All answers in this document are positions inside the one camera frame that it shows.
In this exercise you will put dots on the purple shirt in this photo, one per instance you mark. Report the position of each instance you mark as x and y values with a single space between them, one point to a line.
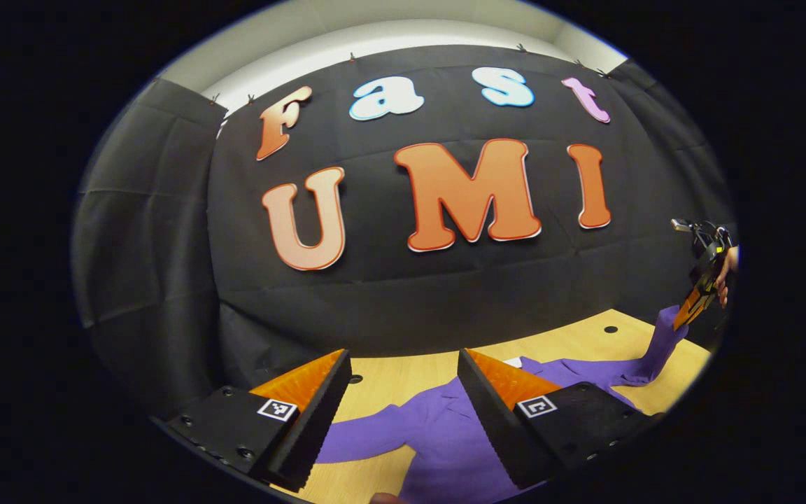
445 434

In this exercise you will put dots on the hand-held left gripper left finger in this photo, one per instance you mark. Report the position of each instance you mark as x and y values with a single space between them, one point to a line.
319 420

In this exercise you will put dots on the black backdrop cloth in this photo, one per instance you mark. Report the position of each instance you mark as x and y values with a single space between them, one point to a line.
410 301

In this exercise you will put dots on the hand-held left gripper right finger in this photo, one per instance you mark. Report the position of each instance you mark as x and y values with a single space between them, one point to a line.
490 420

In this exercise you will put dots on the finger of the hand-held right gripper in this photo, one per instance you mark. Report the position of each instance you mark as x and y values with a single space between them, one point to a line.
695 301

